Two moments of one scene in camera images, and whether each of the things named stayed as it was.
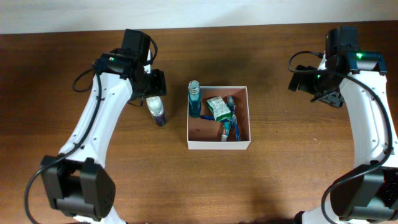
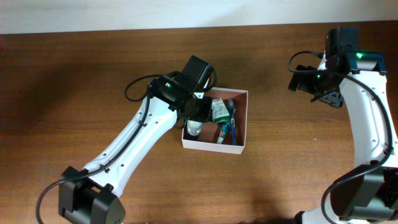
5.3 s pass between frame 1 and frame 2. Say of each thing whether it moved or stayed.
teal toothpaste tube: moved
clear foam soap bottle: moved
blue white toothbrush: moved
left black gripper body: moved
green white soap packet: stayed
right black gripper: stayed
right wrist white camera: stayed
